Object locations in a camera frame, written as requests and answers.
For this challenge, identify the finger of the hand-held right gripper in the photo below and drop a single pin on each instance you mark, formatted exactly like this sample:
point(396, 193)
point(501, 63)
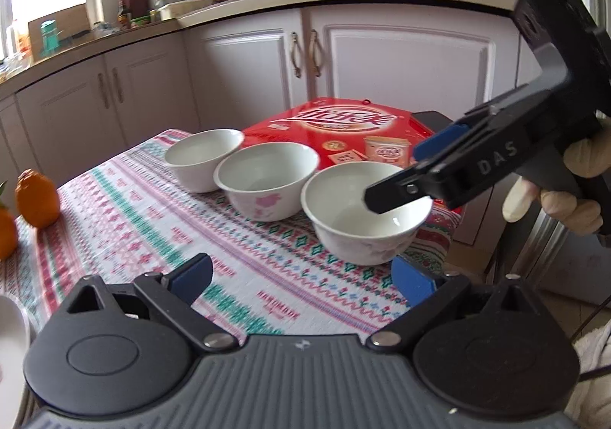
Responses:
point(439, 142)
point(391, 193)

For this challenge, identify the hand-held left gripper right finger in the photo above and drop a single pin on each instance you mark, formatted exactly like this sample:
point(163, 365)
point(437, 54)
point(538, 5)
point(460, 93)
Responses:
point(413, 281)

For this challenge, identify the white plastic tray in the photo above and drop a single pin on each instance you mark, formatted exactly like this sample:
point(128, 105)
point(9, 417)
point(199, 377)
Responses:
point(186, 8)

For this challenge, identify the orange without leaf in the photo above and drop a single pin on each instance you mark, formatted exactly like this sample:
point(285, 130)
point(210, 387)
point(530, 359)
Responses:
point(38, 200)

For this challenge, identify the plain white bowl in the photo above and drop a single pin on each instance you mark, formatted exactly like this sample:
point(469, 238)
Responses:
point(200, 166)

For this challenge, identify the person's white fleece garment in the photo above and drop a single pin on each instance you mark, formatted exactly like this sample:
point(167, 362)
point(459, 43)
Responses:
point(594, 386)

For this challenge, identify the brown cutting board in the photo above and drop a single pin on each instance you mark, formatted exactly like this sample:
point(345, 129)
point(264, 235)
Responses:
point(71, 28)

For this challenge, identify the orange with green leaf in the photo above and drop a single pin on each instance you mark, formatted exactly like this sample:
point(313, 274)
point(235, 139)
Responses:
point(7, 233)

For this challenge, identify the teal water bottle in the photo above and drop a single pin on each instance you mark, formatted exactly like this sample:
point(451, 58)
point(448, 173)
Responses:
point(50, 38)

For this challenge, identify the flat red printed box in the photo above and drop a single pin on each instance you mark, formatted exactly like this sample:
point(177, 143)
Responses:
point(324, 123)

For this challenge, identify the person's right hand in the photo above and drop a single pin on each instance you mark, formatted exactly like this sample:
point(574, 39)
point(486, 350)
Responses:
point(573, 214)

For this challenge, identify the white kitchen counter cabinets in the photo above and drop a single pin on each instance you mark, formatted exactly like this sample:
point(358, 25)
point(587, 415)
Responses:
point(238, 66)

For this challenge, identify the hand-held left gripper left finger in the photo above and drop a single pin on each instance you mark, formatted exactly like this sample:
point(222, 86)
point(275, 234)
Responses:
point(193, 276)

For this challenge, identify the patterned red green tablecloth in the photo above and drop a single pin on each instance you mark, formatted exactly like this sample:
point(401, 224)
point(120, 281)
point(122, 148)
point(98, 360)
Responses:
point(143, 243)

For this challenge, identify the dark sauce bottle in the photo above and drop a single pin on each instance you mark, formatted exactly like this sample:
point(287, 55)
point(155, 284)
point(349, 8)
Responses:
point(124, 16)

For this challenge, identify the white bowl with pink flowers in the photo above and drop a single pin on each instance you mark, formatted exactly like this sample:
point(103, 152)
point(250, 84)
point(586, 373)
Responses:
point(267, 190)
point(343, 228)

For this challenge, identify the white plate with fruit print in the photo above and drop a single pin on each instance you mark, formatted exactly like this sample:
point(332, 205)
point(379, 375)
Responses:
point(12, 343)

